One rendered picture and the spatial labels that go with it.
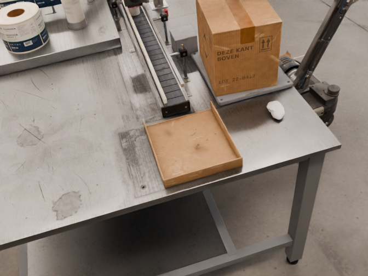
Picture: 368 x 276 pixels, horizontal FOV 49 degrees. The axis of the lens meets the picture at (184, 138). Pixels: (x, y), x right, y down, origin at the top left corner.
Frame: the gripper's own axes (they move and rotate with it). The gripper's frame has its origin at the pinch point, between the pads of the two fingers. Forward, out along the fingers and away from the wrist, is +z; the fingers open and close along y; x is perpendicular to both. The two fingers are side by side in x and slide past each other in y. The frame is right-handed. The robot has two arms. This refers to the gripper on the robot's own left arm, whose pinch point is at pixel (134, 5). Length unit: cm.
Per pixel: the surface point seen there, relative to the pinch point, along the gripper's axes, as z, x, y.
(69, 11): -1.4, -3.2, 29.9
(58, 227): -57, 88, 46
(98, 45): -3.5, 16.1, 21.2
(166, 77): -29, 45, -1
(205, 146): -48, 76, -5
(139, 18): 3.3, 5.3, -1.2
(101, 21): 7.2, 0.8, 16.9
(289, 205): 28, 113, -55
